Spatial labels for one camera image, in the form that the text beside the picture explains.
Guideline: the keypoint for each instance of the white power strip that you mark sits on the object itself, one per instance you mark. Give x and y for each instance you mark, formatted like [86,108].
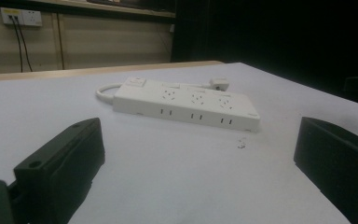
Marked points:
[186,104]

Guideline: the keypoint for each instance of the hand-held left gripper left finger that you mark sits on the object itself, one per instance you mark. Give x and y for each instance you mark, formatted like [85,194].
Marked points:
[59,161]

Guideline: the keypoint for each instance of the white power plug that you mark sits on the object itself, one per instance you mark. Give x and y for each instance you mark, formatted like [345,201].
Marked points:
[219,83]

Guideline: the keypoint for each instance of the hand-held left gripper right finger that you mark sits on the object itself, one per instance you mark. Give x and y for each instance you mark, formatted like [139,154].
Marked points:
[335,158]

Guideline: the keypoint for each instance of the white wall socket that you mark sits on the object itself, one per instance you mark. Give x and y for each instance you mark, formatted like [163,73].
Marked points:
[21,16]

